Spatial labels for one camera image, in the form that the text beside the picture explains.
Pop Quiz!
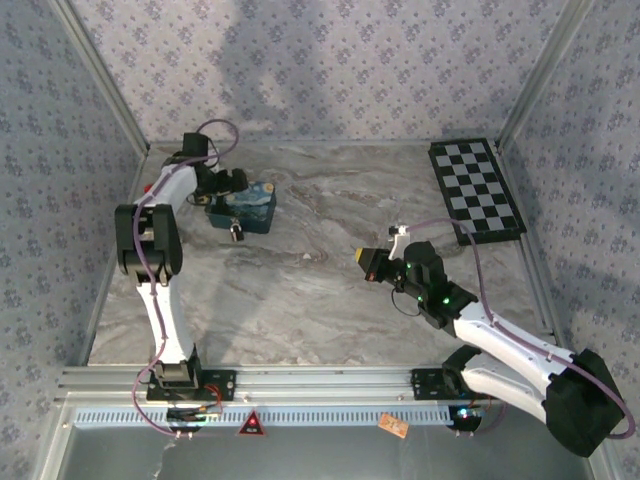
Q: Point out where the slotted grey cable duct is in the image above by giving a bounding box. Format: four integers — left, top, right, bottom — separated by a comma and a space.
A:
73, 405, 454, 426

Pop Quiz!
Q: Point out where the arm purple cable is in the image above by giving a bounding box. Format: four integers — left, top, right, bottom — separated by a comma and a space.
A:
130, 118, 241, 441
405, 218, 639, 441

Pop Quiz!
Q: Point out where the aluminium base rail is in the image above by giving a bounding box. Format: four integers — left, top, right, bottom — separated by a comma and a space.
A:
54, 364, 596, 401

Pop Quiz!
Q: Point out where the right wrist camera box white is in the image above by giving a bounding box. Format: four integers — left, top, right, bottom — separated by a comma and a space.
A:
388, 223, 412, 260

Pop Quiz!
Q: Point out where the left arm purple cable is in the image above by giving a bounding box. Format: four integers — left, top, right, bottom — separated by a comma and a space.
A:
130, 118, 241, 441

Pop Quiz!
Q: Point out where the starry night tin box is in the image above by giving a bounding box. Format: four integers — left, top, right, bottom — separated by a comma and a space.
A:
203, 180, 278, 235

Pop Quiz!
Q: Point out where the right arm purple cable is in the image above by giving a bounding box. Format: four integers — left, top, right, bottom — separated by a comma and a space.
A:
405, 218, 639, 441

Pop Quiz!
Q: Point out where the orange card tag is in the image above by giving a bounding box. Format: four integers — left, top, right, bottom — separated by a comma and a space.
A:
377, 412, 410, 439

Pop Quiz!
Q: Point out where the red triangle warning sign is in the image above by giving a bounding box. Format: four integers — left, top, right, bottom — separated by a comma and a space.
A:
236, 409, 269, 437

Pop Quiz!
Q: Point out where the black grey chessboard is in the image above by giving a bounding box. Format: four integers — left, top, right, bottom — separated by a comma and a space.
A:
428, 138, 528, 247

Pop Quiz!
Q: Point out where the aluminium frame post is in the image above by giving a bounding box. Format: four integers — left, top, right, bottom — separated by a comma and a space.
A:
497, 0, 599, 151
49, 0, 151, 154

